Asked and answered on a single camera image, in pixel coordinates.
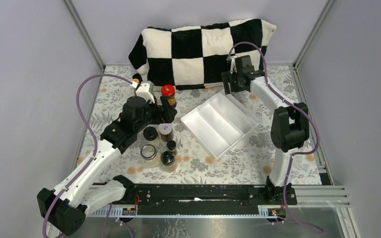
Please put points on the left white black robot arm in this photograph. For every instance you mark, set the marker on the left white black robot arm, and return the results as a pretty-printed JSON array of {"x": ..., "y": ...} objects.
[{"x": 66, "y": 206}]

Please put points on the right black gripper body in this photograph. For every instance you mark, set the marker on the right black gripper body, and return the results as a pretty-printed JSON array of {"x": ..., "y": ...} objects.
[{"x": 233, "y": 80}]

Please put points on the red lid chili sauce jar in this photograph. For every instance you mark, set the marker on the red lid chili sauce jar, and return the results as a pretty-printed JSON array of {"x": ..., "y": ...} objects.
[{"x": 169, "y": 92}]

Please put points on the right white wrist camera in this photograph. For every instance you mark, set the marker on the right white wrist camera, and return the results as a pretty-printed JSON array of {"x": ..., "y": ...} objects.
[{"x": 232, "y": 61}]

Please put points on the black perforated lid spice jar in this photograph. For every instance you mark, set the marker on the black perforated lid spice jar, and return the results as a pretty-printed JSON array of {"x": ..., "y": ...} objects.
[{"x": 168, "y": 161}]

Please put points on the glass jar with metal lid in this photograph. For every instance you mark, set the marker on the glass jar with metal lid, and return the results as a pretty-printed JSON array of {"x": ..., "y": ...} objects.
[{"x": 150, "y": 157}]

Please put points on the small black pepper bottle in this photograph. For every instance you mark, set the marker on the small black pepper bottle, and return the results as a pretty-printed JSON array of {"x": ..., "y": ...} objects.
[{"x": 171, "y": 146}]

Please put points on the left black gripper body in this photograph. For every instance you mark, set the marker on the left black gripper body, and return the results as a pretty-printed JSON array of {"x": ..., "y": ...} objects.
[{"x": 152, "y": 116}]

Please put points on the black and white checkered pillow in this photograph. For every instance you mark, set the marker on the black and white checkered pillow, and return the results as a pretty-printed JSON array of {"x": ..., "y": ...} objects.
[{"x": 194, "y": 57}]

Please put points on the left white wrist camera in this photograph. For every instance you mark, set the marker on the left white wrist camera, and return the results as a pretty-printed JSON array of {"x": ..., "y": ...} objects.
[{"x": 142, "y": 89}]

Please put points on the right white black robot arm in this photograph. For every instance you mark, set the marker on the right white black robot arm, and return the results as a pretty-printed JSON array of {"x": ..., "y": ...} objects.
[{"x": 290, "y": 127}]

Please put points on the yellow cap sauce bottle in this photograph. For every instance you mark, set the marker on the yellow cap sauce bottle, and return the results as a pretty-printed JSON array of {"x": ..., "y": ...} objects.
[{"x": 154, "y": 97}]

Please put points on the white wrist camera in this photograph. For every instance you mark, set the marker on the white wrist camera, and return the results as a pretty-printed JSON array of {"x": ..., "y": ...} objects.
[
  {"x": 142, "y": 89},
  {"x": 232, "y": 61}
]

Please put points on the floral patterned table mat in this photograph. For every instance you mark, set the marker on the floral patterned table mat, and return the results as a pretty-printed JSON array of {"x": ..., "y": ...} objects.
[{"x": 248, "y": 162}]

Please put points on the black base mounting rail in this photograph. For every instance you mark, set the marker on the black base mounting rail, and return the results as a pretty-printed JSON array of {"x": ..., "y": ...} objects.
[{"x": 198, "y": 199}]

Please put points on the white divided organizer tray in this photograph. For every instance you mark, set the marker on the white divided organizer tray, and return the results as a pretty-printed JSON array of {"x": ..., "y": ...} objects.
[{"x": 219, "y": 123}]

